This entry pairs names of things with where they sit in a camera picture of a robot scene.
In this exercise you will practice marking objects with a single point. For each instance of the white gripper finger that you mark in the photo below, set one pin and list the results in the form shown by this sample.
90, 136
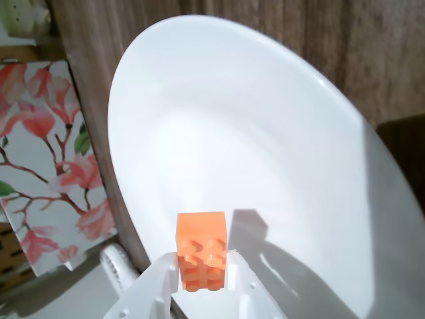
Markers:
149, 292
255, 295

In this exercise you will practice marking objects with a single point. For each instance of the tan perforated panel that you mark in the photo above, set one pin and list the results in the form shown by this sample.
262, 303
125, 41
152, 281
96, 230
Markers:
10, 252

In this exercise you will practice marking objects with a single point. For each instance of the orange lego block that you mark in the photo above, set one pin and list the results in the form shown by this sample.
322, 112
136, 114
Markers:
202, 229

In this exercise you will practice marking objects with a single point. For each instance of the white ribbed tube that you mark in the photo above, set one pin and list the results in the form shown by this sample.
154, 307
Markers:
114, 266

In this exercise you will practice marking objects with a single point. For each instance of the floral pattern board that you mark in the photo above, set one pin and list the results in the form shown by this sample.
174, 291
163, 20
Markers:
40, 133

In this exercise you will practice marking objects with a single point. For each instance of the pale green item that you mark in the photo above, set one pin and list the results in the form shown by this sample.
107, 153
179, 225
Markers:
20, 16

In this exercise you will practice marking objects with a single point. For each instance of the white round plate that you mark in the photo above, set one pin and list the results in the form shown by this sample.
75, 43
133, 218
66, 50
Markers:
249, 133

